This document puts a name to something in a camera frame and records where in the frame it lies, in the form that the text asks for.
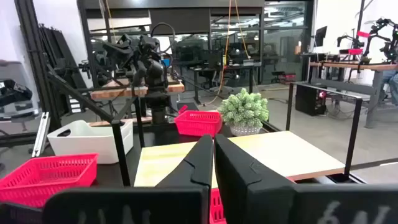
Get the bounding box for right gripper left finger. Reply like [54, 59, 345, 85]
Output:
[42, 134, 215, 224]

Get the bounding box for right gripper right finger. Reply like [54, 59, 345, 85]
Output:
[214, 133, 398, 224]

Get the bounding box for red plastic mesh basket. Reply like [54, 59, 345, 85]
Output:
[0, 152, 100, 208]
[174, 105, 223, 138]
[208, 187, 227, 224]

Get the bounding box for white plastic storage bin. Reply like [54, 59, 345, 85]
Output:
[47, 119, 134, 165]

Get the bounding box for black plastic mesh basket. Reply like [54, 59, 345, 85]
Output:
[0, 201, 44, 224]

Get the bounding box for wooden shelf with black rails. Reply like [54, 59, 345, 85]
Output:
[110, 81, 364, 188]

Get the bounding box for black folded stands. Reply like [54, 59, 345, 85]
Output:
[39, 24, 88, 116]

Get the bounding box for green plant in white pot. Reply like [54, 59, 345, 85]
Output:
[216, 88, 270, 137]

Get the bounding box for office chair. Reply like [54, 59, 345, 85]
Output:
[208, 70, 234, 94]

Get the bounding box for black office desk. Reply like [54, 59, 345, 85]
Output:
[192, 60, 254, 105]

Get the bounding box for grey machine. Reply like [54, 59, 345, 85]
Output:
[0, 60, 42, 125]

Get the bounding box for white aluminium bar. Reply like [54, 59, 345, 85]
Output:
[32, 111, 50, 158]

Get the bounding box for black computer tower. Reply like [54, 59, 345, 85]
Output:
[294, 83, 326, 116]

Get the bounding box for wooden workbench with grey legs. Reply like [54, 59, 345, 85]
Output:
[309, 60, 398, 129]

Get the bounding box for black computer monitor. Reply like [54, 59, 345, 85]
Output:
[314, 26, 328, 47]

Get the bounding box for person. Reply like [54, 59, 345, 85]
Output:
[382, 70, 398, 105]

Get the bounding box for black aluminium rig frame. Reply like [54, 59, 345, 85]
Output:
[0, 0, 114, 149]

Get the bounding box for orange hanging cable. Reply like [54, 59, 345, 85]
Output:
[203, 0, 251, 106]

